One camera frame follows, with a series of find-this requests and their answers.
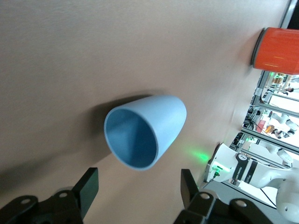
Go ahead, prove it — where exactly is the aluminium frame structure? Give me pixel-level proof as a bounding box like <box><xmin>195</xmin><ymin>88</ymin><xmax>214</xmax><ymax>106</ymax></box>
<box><xmin>240</xmin><ymin>0</ymin><xmax>299</xmax><ymax>164</ymax></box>

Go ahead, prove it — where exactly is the orange can with silver lid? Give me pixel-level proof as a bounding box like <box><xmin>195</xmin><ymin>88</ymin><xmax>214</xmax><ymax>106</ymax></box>
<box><xmin>250</xmin><ymin>27</ymin><xmax>299</xmax><ymax>76</ymax></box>

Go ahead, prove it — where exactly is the light blue plastic cup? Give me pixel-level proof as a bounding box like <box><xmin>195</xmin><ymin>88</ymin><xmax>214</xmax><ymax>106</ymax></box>
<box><xmin>103</xmin><ymin>94</ymin><xmax>188</xmax><ymax>172</ymax></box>

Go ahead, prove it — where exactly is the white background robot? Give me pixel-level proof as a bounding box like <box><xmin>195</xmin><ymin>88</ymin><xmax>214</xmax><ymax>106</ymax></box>
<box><xmin>266</xmin><ymin>112</ymin><xmax>299</xmax><ymax>170</ymax></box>

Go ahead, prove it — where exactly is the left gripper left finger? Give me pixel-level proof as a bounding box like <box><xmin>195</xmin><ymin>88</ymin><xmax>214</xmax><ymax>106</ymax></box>
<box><xmin>50</xmin><ymin>167</ymin><xmax>100</xmax><ymax>224</ymax></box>

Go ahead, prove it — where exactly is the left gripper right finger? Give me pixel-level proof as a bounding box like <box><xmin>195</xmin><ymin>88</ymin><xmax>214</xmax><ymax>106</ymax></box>
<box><xmin>174</xmin><ymin>168</ymin><xmax>217</xmax><ymax>224</ymax></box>

